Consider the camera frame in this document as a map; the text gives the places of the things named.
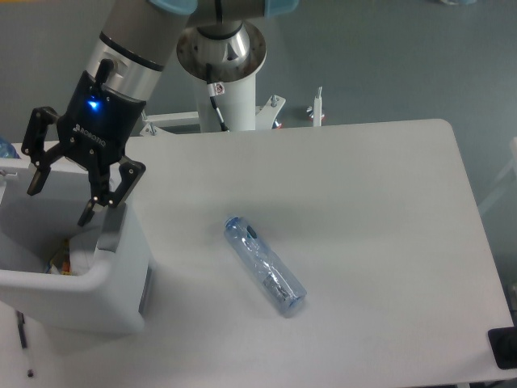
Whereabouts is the blue bottle behind bin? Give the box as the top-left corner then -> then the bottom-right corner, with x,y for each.
0,137 -> 20,159

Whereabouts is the white plastic trash can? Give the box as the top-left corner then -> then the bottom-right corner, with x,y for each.
1,158 -> 153,335

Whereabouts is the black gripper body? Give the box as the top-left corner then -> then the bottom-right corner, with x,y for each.
56,72 -> 146,175

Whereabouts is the black device at table edge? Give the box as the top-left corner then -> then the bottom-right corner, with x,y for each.
488,327 -> 516,370

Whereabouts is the colourful snack wrapper in bin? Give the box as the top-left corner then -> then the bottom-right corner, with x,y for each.
44,239 -> 72,276

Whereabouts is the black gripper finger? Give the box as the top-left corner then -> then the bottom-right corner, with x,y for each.
78,156 -> 146,226
22,107 -> 64,196

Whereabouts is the white paper wrapper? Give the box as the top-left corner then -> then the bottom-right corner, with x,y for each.
69,227 -> 101,276

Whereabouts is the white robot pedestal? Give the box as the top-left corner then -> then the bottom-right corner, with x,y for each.
140,20 -> 286,137

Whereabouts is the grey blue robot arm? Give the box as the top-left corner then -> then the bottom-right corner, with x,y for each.
22,1 -> 297,226

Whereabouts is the clear blue plastic bottle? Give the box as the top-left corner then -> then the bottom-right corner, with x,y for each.
224,217 -> 307,317

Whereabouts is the black pen on table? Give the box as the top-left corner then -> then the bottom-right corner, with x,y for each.
15,310 -> 35,378

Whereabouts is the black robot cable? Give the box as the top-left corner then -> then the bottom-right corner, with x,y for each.
204,62 -> 230,133

